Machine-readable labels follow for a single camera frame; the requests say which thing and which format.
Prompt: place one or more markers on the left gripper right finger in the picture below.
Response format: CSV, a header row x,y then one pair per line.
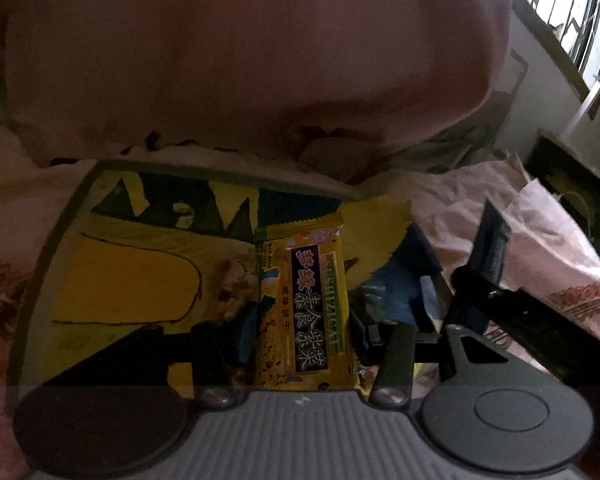
x,y
388,352

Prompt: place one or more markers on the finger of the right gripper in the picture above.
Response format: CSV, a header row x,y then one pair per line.
x,y
482,273

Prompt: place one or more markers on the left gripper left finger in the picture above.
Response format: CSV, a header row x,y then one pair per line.
x,y
222,353

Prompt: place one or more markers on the yellow biscuit packet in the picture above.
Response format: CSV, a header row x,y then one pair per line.
x,y
304,338

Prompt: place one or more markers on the dark blue sachet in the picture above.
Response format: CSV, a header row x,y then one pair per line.
x,y
405,293

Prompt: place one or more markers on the clear nut snack packet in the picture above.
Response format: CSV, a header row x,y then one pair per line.
x,y
238,286

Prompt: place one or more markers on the grey tray yellow lining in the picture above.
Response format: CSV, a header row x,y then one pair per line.
x,y
143,244

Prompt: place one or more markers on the dark bedside table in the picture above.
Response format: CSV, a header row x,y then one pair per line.
x,y
575,183

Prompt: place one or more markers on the white desk lamp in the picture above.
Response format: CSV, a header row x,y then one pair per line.
x,y
587,105

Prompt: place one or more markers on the floral pink bedsheet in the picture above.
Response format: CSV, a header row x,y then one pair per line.
x,y
548,255

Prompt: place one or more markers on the large pink pillow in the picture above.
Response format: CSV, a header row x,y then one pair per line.
x,y
333,84

